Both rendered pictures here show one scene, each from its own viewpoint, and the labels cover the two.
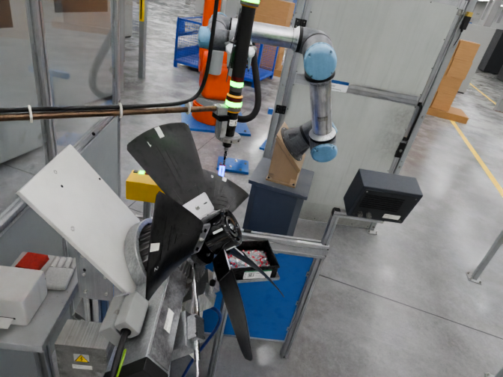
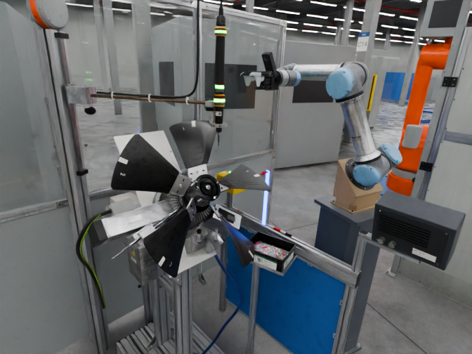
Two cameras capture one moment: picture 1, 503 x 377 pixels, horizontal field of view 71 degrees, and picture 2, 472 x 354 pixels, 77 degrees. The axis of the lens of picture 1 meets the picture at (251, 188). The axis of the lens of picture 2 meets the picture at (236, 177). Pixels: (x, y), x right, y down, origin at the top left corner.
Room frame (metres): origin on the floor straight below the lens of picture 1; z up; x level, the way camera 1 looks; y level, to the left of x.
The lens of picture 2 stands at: (0.24, -0.91, 1.68)
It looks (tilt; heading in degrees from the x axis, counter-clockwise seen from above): 20 degrees down; 52
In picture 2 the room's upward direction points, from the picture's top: 2 degrees clockwise
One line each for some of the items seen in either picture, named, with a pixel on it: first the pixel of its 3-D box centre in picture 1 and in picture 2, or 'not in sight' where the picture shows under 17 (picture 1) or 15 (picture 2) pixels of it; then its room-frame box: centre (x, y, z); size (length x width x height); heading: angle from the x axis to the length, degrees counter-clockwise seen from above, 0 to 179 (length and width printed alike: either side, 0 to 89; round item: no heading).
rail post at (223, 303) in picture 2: not in sight; (224, 265); (1.24, 0.46, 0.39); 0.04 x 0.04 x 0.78; 7
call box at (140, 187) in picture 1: (148, 188); (230, 182); (1.25, 0.43, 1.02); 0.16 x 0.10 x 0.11; 97
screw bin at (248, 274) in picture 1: (248, 259); (268, 251); (1.14, -0.05, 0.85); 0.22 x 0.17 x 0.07; 111
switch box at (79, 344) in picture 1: (87, 355); (142, 258); (0.66, 0.40, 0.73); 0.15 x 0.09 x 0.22; 97
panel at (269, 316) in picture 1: (221, 293); (272, 292); (1.29, 0.04, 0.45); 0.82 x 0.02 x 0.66; 97
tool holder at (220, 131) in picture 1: (227, 122); (216, 114); (0.92, 0.10, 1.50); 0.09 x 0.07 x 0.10; 132
